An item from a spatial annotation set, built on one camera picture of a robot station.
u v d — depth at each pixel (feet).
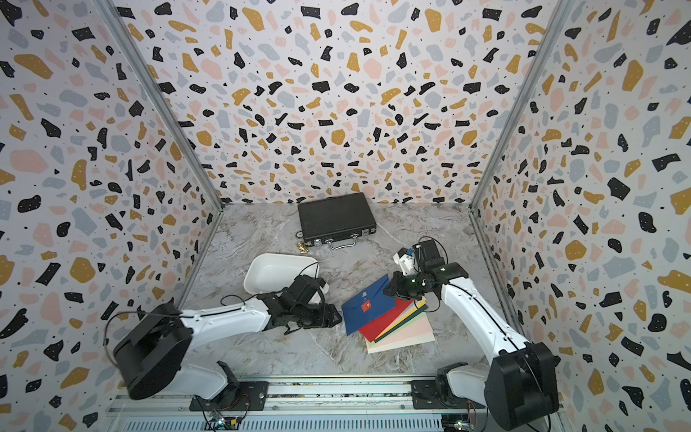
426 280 1.95
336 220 3.60
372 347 2.70
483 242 3.78
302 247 3.48
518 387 1.33
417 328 2.83
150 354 1.40
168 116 2.96
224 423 2.31
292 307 2.21
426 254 2.13
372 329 2.74
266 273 3.29
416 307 2.95
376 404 2.40
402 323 2.87
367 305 2.72
